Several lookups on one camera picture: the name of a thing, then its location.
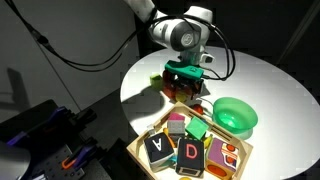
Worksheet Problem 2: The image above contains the long black hanging cable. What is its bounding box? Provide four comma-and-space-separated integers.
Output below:
3, 0, 158, 73

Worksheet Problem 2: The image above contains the teal toy piece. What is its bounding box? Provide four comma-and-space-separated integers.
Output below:
168, 154, 179, 168

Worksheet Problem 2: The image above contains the black block letter A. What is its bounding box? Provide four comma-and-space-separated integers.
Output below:
143, 131, 176, 173

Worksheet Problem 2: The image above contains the orange toy stick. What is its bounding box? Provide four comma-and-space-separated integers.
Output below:
162, 127, 177, 149

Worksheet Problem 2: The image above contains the green translucent plastic bowl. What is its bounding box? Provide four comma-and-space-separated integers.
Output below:
212, 96, 259, 140

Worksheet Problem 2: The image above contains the pink toy block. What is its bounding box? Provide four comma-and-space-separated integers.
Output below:
168, 112, 186, 123

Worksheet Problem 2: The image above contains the wooden tray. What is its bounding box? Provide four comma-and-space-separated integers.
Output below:
126, 101, 254, 180

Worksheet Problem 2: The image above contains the lime green small cube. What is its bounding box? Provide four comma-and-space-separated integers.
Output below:
149, 73, 164, 90

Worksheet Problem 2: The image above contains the yellow ball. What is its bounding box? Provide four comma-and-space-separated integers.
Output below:
175, 91, 188, 103

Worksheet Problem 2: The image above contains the red toy strawberry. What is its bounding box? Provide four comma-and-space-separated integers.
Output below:
192, 103, 204, 116

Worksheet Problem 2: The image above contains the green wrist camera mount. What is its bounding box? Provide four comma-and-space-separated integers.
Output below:
164, 60, 205, 81

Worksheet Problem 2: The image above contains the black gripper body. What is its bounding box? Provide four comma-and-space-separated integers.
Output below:
172, 75, 202, 89

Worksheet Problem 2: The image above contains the grey metal pole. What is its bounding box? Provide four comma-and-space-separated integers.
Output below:
276, 0, 320, 66

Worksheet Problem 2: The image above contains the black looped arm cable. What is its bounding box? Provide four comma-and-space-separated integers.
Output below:
146, 13, 236, 82

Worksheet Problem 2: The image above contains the small grey patterned cube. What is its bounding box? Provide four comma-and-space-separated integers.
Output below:
146, 124, 157, 136

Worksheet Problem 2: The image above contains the white rounded housing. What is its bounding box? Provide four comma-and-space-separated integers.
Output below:
0, 139, 33, 180

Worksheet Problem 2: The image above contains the black perforated breadboard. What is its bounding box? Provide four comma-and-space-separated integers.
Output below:
31, 141, 86, 180

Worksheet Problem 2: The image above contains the purple clamp orange tip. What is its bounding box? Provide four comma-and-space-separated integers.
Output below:
61, 139, 98, 171
43, 105, 69, 134

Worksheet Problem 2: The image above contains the orange cube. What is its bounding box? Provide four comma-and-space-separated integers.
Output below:
163, 83, 178, 99

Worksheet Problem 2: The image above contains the green toy block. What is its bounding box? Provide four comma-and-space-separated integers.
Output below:
185, 116, 210, 141

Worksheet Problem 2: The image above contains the yellow toy banana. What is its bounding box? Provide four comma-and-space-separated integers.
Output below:
203, 133, 214, 150

